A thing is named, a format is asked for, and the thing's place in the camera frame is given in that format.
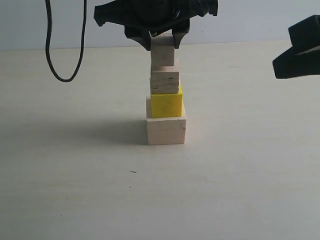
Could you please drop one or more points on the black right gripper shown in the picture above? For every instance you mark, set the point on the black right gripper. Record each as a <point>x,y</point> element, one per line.
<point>303,57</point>

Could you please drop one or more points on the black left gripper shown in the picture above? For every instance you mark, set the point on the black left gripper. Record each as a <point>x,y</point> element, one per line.
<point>145,18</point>

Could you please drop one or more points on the small light wooden cube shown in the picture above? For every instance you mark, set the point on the small light wooden cube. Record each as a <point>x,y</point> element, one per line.
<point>162,50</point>

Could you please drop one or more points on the medium plywood cube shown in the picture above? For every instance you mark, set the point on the medium plywood cube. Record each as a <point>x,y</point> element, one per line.
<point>165,79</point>

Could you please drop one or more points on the yellow cube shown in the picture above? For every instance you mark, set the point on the yellow cube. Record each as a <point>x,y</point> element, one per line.
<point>167,105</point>

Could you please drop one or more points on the large light wooden cube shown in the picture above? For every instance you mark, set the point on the large light wooden cube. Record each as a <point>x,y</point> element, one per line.
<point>165,130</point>

